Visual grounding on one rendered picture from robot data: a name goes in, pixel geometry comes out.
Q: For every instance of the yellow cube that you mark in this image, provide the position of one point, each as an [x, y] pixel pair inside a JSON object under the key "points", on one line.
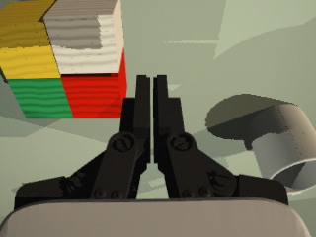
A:
{"points": [[25, 48]]}

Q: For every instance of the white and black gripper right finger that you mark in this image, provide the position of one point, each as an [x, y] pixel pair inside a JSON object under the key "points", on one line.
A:
{"points": [[190, 173]]}

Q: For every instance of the green cube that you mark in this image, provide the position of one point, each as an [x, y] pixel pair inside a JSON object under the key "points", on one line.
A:
{"points": [[41, 98]]}

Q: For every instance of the grey striped cube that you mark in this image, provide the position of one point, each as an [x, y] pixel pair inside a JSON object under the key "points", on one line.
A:
{"points": [[86, 35]]}

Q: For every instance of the red cube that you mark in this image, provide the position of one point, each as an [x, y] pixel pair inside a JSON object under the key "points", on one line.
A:
{"points": [[96, 95]]}

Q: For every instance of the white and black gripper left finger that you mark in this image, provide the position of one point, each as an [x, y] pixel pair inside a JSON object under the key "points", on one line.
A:
{"points": [[113, 174]]}

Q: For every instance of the grey mug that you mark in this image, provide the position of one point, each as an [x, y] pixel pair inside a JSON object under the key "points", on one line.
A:
{"points": [[282, 136]]}

